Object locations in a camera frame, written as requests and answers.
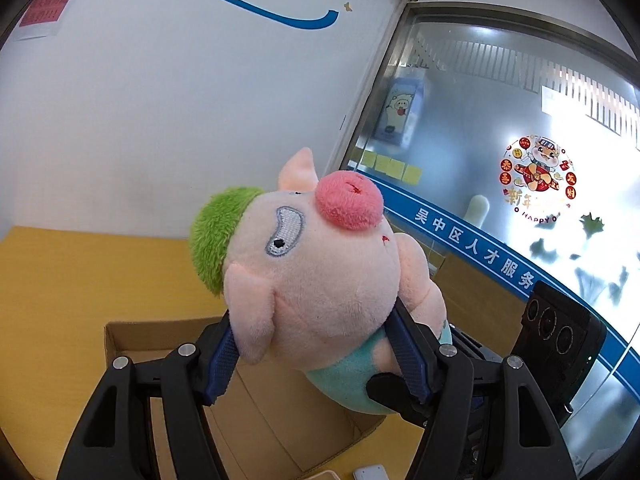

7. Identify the red festive window sticker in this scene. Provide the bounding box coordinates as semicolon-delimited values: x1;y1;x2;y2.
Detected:
500;134;576;221

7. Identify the wooden desktop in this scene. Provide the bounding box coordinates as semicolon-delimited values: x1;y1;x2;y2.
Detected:
0;225;416;480

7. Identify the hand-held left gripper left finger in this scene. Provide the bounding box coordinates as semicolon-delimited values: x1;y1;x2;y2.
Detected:
57;319;243;480

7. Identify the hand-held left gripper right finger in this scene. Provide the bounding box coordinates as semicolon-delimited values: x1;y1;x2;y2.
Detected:
387;304;585;480

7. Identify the cardboard box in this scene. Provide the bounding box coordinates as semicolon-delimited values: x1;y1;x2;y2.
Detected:
103;316;388;480

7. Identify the row of yellow sticky notes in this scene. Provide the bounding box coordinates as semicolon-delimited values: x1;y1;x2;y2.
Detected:
361;151;422;185

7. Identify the cartoon pig window poster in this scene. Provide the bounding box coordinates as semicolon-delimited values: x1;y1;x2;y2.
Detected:
374;76;428;150

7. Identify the glass partition window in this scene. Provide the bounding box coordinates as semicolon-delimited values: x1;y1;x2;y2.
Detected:
325;0;640;441

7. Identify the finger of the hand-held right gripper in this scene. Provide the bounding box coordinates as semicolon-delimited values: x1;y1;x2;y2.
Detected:
366;372;436;429

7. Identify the blue lettered window band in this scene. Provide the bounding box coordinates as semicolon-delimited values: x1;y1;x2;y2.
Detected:
340;170;626;386

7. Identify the red wall notice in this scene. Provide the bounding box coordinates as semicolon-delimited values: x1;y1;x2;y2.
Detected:
19;0;76;28

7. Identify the pink pig plush toy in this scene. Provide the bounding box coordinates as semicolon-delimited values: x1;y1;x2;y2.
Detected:
189;147;456;415

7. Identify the grey leaf window sticker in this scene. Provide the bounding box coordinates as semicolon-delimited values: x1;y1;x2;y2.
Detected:
580;212;607;236
529;239;558;263

